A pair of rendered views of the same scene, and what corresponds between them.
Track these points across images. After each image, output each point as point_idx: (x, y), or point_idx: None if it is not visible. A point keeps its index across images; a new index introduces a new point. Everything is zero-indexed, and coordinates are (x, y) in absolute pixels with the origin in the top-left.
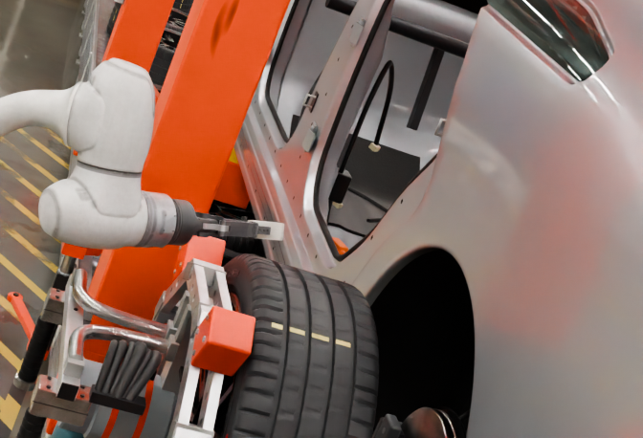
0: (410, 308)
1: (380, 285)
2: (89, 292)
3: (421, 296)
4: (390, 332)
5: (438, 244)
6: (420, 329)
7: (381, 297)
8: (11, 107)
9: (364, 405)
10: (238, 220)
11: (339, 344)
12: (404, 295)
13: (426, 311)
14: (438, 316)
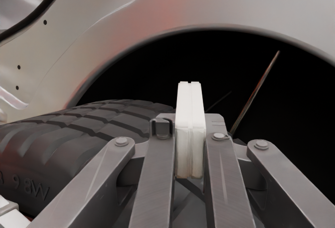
0: (114, 78)
1: (101, 71)
2: None
3: (127, 67)
4: (95, 100)
5: (234, 26)
6: (115, 89)
7: (97, 80)
8: None
9: None
10: (161, 147)
11: None
12: (115, 71)
13: (124, 75)
14: (130, 75)
